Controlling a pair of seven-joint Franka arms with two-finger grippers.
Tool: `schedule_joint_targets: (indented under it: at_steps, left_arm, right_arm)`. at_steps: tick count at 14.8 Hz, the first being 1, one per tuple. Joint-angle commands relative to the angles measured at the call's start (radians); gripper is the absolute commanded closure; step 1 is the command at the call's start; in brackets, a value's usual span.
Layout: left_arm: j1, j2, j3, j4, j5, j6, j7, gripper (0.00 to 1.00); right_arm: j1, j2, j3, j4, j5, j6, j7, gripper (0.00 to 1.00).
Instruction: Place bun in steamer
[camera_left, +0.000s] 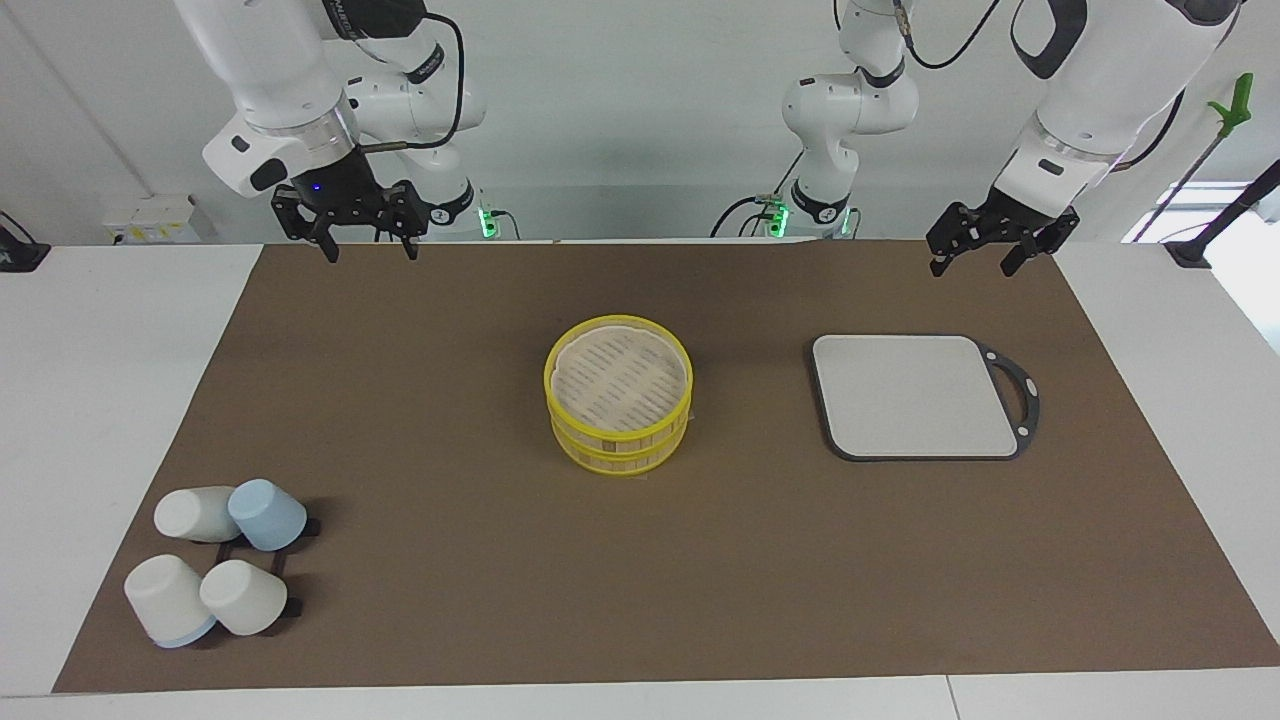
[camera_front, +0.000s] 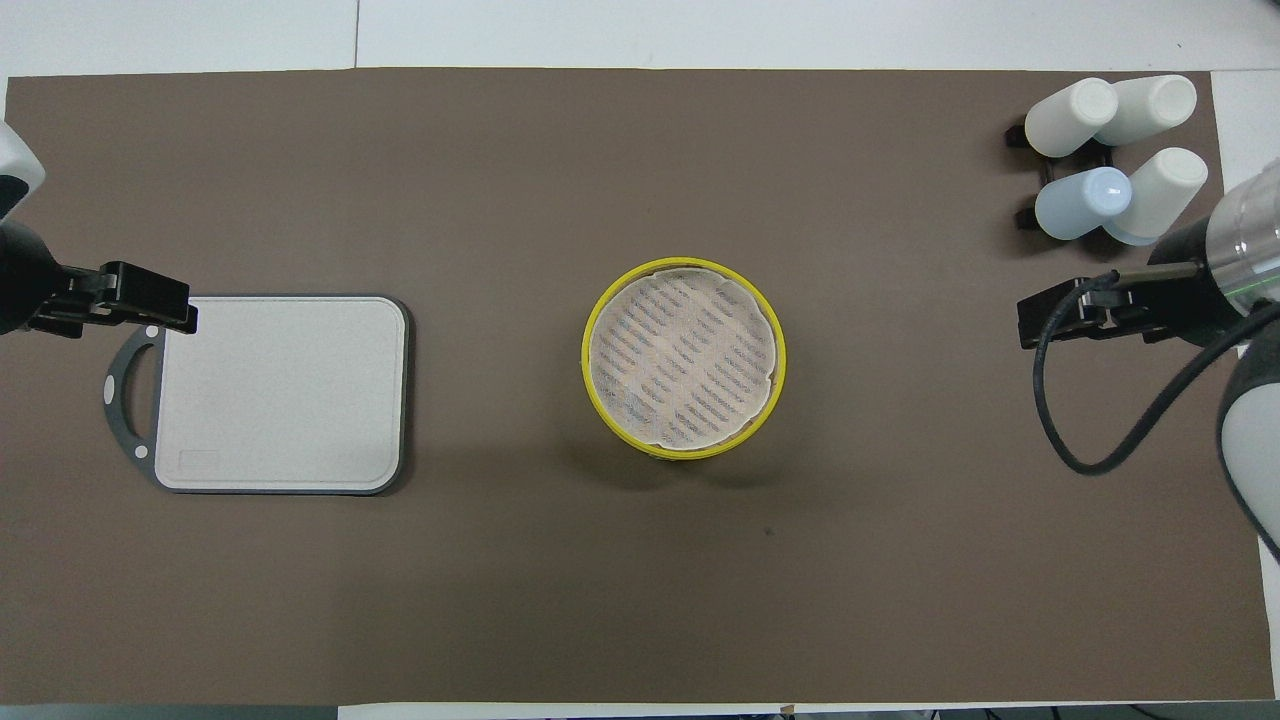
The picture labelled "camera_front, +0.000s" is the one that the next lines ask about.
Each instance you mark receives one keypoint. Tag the grey cutting board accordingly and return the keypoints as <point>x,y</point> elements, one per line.
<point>280,400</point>

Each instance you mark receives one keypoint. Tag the black cup rack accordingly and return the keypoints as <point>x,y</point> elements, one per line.
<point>1017,135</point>

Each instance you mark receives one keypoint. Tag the white steamer liner cloth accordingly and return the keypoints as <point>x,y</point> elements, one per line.
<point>685,355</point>

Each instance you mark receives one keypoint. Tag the brown table mat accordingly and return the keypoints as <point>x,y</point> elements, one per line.
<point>500,580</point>

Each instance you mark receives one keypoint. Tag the yellow bamboo steamer basket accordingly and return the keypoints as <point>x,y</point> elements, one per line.
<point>592,390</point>

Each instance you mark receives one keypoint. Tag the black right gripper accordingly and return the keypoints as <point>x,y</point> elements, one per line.
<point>1190,300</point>

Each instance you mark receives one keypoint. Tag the light blue plastic cup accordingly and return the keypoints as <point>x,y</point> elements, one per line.
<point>1080,203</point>

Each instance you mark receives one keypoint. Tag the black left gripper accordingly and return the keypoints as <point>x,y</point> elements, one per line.
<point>30,285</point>

